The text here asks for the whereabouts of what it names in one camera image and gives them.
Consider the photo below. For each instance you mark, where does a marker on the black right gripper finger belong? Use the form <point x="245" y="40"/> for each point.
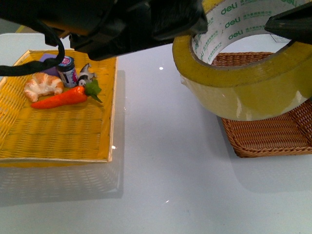
<point x="294" y="24"/>

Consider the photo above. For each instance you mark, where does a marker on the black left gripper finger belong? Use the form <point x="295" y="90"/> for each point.
<point x="174" y="18"/>

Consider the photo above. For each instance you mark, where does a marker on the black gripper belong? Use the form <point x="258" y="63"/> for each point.
<point x="100" y="28"/>

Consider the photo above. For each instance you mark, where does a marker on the yellow tape roll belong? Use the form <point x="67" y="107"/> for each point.
<point x="229" y="21"/>

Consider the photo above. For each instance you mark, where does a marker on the yellow woven basket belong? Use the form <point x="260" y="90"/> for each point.
<point x="63" y="136"/>

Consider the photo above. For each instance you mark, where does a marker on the brown wicker basket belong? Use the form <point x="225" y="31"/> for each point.
<point x="287" y="126"/>

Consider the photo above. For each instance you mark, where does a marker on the black white animal figurine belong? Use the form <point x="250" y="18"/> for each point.
<point x="85" y="76"/>

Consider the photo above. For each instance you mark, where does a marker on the small dark jar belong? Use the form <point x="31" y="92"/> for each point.
<point x="67" y="72"/>

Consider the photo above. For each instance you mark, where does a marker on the orange toy carrot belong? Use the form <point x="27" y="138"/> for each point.
<point x="76" y="95"/>

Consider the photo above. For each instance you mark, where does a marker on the toy croissant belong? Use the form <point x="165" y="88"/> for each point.
<point x="42" y="84"/>

